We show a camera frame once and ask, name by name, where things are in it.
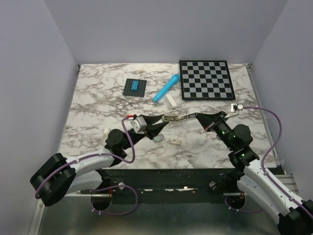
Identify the blue marker pen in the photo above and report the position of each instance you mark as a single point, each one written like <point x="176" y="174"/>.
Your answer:
<point x="174" y="80"/>

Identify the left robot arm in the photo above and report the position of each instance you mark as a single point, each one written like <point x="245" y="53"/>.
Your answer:
<point x="61" y="175"/>

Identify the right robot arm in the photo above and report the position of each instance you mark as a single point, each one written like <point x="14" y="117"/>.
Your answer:
<point x="290" y="212"/>

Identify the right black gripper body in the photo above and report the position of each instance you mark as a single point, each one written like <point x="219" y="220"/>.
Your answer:
<point x="219" y="125"/>

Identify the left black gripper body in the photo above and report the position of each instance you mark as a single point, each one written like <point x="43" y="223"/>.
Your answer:
<point x="137" y="136"/>

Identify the cream plastic piece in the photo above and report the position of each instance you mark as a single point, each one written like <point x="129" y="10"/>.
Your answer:
<point x="171" y="102"/>

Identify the white staple box sleeve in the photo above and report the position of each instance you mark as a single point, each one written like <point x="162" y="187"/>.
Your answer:
<point x="174" y="141"/>

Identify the dark grey lego baseplate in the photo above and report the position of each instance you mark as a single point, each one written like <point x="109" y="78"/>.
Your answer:
<point x="141" y="88"/>

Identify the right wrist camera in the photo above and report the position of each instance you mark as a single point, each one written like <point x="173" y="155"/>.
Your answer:
<point x="234" y="110"/>

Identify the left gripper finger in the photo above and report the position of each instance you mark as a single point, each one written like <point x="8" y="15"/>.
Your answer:
<point x="153" y="130"/>
<point x="152" y="120"/>

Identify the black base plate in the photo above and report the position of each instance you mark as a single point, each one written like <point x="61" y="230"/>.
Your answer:
<point x="159" y="186"/>

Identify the blue lego brick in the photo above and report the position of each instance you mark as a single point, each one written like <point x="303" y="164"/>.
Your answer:
<point x="134" y="86"/>

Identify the aluminium rail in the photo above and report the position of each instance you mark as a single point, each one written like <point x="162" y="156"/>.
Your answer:
<point x="287" y="180"/>

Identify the black white chessboard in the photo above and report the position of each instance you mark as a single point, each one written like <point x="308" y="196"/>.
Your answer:
<point x="205" y="80"/>

